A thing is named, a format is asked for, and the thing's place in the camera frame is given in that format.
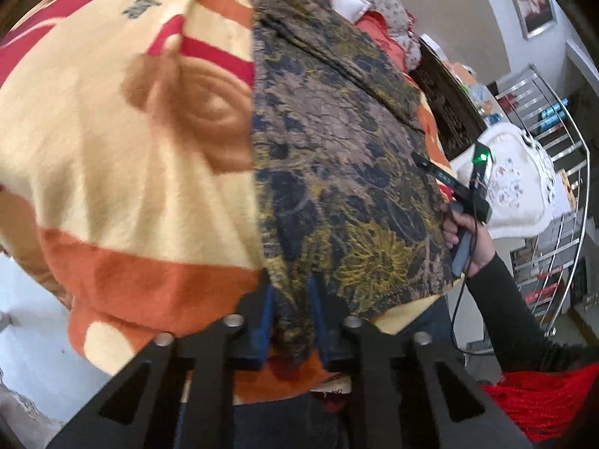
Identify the white ornate chair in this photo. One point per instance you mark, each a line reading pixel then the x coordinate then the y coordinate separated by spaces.
pixel 514 187

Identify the person's right forearm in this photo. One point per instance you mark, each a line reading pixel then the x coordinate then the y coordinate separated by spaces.
pixel 519 313

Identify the red heart pillow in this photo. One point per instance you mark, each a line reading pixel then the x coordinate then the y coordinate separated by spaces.
pixel 379 32

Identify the metal rack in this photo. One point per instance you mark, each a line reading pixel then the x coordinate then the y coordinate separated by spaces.
pixel 560 99

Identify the white pillow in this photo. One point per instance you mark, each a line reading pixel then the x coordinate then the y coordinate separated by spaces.
pixel 351 4

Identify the orange red printed blanket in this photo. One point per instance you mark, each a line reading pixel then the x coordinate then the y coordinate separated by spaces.
pixel 117 173

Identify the pile of colourful packets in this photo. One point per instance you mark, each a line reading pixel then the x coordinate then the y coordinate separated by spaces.
pixel 477 91

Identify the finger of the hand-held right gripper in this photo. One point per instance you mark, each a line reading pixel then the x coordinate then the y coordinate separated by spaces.
pixel 428 166

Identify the framed wall picture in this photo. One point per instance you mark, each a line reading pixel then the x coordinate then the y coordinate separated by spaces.
pixel 533 2

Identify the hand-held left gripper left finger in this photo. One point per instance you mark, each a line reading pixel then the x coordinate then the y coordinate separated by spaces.
pixel 262 332

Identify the red knit cloth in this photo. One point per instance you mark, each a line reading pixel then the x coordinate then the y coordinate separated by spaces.
pixel 547 402

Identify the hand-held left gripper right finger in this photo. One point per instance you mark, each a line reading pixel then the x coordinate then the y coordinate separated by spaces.
pixel 324 320

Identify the dark carved wooden cabinet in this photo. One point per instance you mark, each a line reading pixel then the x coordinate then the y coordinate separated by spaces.
pixel 449 103

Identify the dark floral patterned blouse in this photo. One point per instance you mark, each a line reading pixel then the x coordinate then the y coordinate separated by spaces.
pixel 337 173

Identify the person's right hand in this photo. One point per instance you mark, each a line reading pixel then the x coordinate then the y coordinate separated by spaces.
pixel 482 248

